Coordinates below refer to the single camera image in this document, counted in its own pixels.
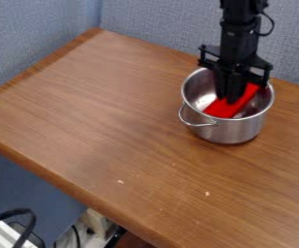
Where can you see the white grey box under table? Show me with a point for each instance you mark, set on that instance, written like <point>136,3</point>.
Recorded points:
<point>16,235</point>

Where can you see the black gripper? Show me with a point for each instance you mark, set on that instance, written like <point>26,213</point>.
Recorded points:
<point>234,60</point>

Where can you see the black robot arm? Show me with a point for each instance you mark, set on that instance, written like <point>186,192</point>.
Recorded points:
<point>240,11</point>

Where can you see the stainless steel pot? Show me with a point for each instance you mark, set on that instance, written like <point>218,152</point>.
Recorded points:
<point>212,119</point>

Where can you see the cream white object under table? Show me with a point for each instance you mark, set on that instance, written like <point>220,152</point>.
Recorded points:
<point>99,224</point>

